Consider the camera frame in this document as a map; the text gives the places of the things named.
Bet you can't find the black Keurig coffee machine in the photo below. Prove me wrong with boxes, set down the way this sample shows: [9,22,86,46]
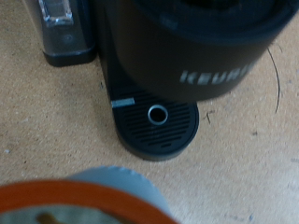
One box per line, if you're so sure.
[22,0,299,162]

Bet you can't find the orange-rimmed coffee pod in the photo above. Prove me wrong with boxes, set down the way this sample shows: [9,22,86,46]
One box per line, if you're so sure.
[0,165,182,224]

